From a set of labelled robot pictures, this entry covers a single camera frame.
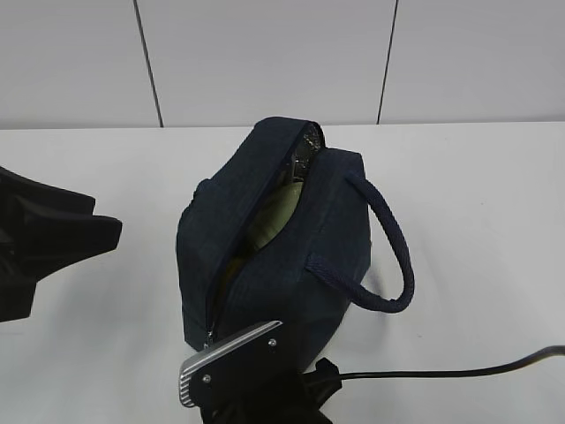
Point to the green lidded food container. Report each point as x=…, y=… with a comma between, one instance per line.
x=274, y=214

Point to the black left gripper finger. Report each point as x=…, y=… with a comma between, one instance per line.
x=44, y=229

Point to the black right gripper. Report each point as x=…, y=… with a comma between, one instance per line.
x=288, y=398

